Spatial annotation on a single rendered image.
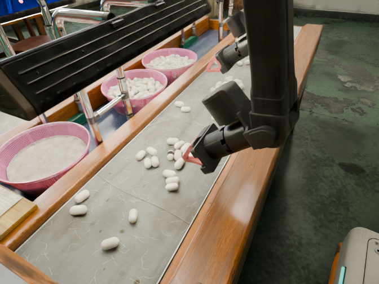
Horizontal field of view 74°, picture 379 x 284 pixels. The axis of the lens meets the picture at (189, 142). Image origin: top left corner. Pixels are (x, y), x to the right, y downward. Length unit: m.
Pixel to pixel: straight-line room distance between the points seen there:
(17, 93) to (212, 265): 0.41
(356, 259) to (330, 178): 0.74
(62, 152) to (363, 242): 1.13
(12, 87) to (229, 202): 0.44
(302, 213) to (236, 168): 0.98
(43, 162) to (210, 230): 0.53
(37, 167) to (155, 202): 0.39
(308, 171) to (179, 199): 1.31
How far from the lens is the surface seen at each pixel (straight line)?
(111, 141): 0.78
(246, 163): 0.67
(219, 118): 0.46
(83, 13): 0.58
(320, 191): 1.72
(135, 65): 1.29
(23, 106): 0.40
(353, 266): 1.18
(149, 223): 0.59
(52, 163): 0.83
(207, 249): 0.52
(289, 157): 1.88
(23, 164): 0.87
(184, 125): 0.83
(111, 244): 0.57
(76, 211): 0.64
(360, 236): 1.26
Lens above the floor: 1.23
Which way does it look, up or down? 40 degrees down
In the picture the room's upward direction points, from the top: 3 degrees counter-clockwise
